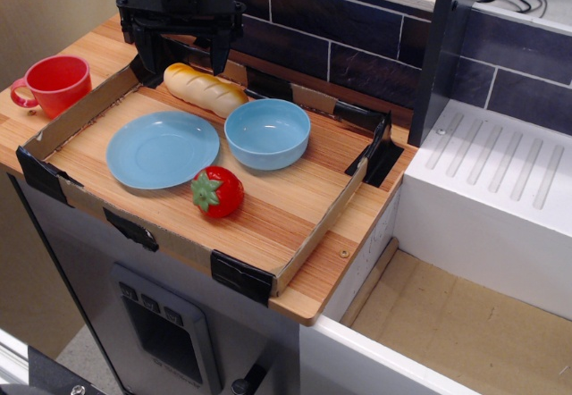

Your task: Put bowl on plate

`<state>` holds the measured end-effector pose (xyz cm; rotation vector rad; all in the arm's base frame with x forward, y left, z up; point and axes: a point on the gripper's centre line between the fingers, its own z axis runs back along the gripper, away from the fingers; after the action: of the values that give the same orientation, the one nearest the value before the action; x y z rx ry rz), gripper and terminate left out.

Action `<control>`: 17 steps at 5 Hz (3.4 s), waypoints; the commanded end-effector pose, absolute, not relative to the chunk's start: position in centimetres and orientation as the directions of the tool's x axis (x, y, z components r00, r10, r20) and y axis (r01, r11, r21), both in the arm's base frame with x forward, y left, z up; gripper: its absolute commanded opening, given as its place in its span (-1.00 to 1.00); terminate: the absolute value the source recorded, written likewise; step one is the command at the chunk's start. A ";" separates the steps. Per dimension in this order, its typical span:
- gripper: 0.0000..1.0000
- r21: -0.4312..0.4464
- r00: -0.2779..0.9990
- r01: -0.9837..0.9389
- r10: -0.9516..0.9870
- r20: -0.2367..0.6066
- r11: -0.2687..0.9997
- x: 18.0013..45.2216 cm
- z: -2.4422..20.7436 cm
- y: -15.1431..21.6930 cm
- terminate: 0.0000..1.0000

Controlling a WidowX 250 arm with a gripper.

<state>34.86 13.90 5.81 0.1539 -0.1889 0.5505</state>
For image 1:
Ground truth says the dark grey vertical post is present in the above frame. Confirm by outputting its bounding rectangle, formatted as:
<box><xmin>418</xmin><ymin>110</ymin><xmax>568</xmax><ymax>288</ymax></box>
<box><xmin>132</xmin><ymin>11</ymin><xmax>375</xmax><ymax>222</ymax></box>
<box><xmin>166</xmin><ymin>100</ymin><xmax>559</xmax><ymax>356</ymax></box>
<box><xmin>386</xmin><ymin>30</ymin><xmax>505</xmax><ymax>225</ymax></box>
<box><xmin>408</xmin><ymin>0</ymin><xmax>475</xmax><ymax>147</ymax></box>

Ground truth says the light blue plastic bowl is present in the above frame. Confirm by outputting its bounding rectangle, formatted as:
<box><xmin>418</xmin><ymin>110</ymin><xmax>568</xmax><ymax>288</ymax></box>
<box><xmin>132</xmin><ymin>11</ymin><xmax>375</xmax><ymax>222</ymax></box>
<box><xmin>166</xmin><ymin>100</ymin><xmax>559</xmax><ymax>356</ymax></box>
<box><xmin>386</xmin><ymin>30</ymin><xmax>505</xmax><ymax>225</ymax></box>
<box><xmin>224</xmin><ymin>98</ymin><xmax>311</xmax><ymax>171</ymax></box>

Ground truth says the toy oven front panel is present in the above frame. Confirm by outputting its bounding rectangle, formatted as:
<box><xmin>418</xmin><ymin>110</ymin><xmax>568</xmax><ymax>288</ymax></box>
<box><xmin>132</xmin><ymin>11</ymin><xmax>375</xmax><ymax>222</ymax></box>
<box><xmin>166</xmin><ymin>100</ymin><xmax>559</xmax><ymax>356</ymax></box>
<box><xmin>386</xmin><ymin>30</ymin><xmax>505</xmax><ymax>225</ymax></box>
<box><xmin>111</xmin><ymin>264</ymin><xmax>223</xmax><ymax>394</ymax></box>

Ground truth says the red toy strawberry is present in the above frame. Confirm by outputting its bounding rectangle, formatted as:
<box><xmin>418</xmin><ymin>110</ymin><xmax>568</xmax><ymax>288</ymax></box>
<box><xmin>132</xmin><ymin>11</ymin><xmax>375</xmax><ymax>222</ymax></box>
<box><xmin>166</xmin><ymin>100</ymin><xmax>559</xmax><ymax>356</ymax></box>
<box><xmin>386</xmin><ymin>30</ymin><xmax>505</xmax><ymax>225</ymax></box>
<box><xmin>190</xmin><ymin>165</ymin><xmax>245</xmax><ymax>218</ymax></box>

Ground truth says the light blue plastic plate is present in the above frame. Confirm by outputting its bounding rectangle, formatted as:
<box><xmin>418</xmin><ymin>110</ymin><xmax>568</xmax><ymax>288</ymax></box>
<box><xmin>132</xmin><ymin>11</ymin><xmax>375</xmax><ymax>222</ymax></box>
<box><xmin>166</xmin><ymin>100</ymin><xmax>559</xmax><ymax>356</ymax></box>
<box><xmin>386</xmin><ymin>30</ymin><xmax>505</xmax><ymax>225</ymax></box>
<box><xmin>105</xmin><ymin>111</ymin><xmax>220</xmax><ymax>189</ymax></box>

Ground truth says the cardboard fence with black tape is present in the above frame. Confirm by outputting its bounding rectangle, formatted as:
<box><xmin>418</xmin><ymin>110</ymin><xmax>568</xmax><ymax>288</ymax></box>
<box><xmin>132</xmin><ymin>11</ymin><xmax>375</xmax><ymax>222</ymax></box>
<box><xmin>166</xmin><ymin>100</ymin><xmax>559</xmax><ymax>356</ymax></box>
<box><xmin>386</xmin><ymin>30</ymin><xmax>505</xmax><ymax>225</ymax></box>
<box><xmin>15</xmin><ymin>35</ymin><xmax>406</xmax><ymax>308</ymax></box>

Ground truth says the white sink basin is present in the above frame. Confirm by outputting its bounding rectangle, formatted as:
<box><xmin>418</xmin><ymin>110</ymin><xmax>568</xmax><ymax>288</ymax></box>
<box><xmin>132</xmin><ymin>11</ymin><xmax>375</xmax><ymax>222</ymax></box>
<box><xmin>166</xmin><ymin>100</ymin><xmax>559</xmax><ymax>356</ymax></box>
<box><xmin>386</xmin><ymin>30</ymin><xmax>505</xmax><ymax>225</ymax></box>
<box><xmin>299</xmin><ymin>102</ymin><xmax>571</xmax><ymax>394</ymax></box>

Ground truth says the red plastic cup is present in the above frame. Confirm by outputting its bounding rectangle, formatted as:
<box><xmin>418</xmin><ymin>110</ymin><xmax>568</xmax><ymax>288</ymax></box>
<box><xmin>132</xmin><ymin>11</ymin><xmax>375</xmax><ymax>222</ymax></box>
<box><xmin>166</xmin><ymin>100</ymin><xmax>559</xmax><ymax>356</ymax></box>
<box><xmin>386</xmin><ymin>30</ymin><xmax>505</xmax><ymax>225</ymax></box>
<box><xmin>10</xmin><ymin>55</ymin><xmax>92</xmax><ymax>120</ymax></box>

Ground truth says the toy bread loaf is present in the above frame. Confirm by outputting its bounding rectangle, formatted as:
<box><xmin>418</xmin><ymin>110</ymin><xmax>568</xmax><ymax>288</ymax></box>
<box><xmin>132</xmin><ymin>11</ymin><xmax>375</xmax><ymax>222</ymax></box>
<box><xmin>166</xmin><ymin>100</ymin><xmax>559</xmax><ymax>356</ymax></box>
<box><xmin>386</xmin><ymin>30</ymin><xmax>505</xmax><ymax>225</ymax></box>
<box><xmin>164</xmin><ymin>63</ymin><xmax>249</xmax><ymax>119</ymax></box>

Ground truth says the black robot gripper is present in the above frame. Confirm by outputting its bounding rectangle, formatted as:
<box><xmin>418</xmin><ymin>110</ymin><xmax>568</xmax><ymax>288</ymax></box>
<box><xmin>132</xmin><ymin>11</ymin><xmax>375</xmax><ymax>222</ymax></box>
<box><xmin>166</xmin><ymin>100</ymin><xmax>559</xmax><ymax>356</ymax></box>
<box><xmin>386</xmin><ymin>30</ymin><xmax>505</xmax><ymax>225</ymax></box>
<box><xmin>116</xmin><ymin>0</ymin><xmax>246</xmax><ymax>76</ymax></box>

